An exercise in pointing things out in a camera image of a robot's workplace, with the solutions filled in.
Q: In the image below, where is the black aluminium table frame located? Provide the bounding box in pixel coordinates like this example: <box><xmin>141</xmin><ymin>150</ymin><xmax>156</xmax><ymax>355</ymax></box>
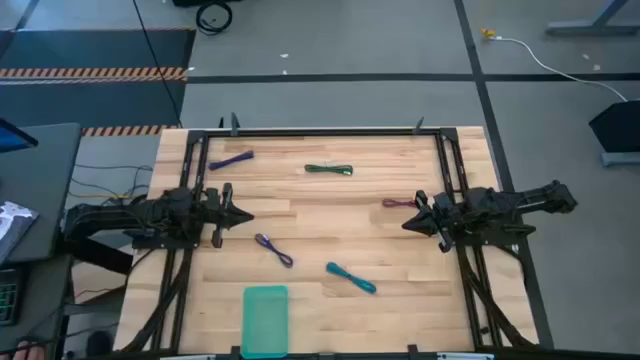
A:
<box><xmin>119</xmin><ymin>127</ymin><xmax>554</xmax><ymax>360</ymax></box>

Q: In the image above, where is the violet USB-C cable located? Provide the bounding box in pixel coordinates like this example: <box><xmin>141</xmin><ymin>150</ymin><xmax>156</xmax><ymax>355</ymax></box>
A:
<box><xmin>208</xmin><ymin>150</ymin><xmax>255</xmax><ymax>172</ymax></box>

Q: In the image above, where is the printed magazine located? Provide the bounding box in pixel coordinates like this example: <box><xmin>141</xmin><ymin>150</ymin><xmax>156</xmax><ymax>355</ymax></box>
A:
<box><xmin>0</xmin><ymin>200</ymin><xmax>40</xmax><ymax>264</ymax></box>

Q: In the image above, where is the person's foot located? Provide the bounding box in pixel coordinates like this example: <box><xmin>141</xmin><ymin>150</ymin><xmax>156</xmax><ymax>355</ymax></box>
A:
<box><xmin>12</xmin><ymin>340</ymin><xmax>49</xmax><ymax>360</ymax></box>

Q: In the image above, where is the long black floor cable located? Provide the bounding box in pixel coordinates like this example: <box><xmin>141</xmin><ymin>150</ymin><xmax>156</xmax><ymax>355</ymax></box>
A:
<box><xmin>131</xmin><ymin>0</ymin><xmax>184</xmax><ymax>129</ymax></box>

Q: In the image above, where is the black box on grey stand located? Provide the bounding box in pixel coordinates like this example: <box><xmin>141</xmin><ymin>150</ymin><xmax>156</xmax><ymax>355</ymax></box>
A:
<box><xmin>588</xmin><ymin>99</ymin><xmax>640</xmax><ymax>168</ymax></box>

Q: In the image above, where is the grey table leg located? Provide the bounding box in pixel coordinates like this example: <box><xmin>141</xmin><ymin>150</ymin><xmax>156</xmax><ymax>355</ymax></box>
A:
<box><xmin>544</xmin><ymin>0</ymin><xmax>640</xmax><ymax>37</ymax></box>

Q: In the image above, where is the white floor cable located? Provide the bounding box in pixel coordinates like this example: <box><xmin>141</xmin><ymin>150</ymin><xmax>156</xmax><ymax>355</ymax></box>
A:
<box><xmin>492</xmin><ymin>35</ymin><xmax>629</xmax><ymax>103</ymax></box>

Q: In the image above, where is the dark grey side table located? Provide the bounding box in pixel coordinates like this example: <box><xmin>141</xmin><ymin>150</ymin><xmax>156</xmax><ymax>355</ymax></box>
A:
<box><xmin>0</xmin><ymin>253</ymin><xmax>76</xmax><ymax>360</ymax></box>

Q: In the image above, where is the grey desk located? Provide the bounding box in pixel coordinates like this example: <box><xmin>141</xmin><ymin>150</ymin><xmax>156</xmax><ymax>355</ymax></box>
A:
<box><xmin>0</xmin><ymin>122</ymin><xmax>83</xmax><ymax>264</ymax></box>

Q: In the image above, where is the thin yellow floor wire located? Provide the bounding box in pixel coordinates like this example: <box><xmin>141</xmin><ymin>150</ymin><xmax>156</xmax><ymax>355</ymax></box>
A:
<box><xmin>68</xmin><ymin>191</ymin><xmax>126</xmax><ymax>200</ymax></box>

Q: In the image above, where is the black hazard-striped floor mat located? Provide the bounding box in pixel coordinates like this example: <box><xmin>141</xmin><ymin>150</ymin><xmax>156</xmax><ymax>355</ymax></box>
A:
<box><xmin>0</xmin><ymin>27</ymin><xmax>197</xmax><ymax>137</ymax></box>

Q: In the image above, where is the computer monitor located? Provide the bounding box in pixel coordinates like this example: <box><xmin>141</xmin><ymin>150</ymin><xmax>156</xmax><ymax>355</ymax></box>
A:
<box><xmin>0</xmin><ymin>117</ymin><xmax>40</xmax><ymax>154</ymax></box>

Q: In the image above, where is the thin black floor wire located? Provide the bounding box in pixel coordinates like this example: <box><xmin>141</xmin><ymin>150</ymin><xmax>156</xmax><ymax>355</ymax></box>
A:
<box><xmin>74</xmin><ymin>163</ymin><xmax>154</xmax><ymax>199</ymax></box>

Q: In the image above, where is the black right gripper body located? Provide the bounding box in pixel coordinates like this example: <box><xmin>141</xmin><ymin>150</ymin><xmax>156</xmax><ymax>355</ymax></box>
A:
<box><xmin>414</xmin><ymin>189</ymin><xmax>469</xmax><ymax>254</ymax></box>

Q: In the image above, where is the blue-purple USB-C cable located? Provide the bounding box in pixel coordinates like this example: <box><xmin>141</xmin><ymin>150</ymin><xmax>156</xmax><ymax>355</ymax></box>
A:
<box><xmin>254</xmin><ymin>232</ymin><xmax>295</xmax><ymax>269</ymax></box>

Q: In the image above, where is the coiled black cable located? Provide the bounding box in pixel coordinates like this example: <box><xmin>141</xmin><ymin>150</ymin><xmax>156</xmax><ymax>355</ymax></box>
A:
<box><xmin>195</xmin><ymin>1</ymin><xmax>234</xmax><ymax>36</ymax></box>

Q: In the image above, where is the translucent green plastic bin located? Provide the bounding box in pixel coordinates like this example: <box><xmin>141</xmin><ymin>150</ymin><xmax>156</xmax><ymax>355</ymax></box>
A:
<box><xmin>241</xmin><ymin>284</ymin><xmax>290</xmax><ymax>360</ymax></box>

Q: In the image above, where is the teal USB-C cable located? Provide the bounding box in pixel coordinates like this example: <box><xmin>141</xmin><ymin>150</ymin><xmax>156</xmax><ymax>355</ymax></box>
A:
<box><xmin>326</xmin><ymin>261</ymin><xmax>378</xmax><ymax>295</ymax></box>

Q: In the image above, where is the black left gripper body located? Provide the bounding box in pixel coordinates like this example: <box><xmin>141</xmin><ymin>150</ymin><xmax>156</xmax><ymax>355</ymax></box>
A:
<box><xmin>199</xmin><ymin>182</ymin><xmax>236</xmax><ymax>250</ymax></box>

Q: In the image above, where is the green USB-C cable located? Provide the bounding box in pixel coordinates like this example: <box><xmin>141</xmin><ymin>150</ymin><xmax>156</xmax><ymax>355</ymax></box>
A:
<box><xmin>304</xmin><ymin>163</ymin><xmax>354</xmax><ymax>177</ymax></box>

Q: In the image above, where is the black keyboard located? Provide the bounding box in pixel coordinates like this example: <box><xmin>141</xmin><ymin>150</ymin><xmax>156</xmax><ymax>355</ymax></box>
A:
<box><xmin>0</xmin><ymin>267</ymin><xmax>26</xmax><ymax>327</ymax></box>

